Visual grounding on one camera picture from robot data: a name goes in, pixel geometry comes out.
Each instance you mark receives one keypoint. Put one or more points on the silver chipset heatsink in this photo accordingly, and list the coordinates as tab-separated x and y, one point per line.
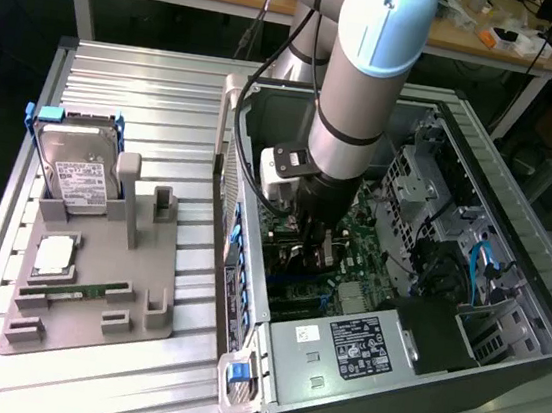
350	298

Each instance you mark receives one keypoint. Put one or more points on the graphics card with black fan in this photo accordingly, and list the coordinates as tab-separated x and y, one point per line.
285	258

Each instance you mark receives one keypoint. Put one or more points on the perforated metal drive cage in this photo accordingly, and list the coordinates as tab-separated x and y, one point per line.
407	202

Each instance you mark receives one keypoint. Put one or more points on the open black PC case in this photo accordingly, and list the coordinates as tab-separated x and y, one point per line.
382	406

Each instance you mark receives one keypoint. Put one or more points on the green RAM stick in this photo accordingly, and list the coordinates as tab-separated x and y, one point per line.
76	291

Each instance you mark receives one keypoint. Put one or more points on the blue case latch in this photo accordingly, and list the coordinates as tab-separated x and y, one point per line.
237	373

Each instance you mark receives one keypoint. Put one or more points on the hard disk in blue caddy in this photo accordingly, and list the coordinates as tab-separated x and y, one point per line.
79	167

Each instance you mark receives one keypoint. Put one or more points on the silver CPU chip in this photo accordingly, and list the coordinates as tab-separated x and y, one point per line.
54	255

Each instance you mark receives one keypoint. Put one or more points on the metal disk bay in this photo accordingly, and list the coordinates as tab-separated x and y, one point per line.
502	335

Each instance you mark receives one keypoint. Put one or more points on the black expansion slot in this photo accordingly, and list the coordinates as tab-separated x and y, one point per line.
298	311
297	299

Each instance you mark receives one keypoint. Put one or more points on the silver power supply with label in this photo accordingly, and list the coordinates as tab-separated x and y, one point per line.
297	365

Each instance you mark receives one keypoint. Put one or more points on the green motherboard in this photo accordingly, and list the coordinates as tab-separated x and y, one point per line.
360	257

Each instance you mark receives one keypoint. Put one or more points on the grey parts rack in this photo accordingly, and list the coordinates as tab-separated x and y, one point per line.
94	254

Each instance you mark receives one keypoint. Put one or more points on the white and black device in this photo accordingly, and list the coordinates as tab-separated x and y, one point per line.
510	40

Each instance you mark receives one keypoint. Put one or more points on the small orange box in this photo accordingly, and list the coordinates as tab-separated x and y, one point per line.
485	37

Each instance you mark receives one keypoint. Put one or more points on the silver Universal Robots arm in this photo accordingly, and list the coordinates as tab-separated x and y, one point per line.
359	101

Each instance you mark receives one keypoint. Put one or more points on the clear plastic bag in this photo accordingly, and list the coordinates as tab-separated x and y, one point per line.
459	10

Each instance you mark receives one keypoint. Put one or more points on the black plastic cover block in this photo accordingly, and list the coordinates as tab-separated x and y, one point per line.
431	336

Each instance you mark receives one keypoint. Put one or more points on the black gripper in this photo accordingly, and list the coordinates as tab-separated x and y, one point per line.
327	198

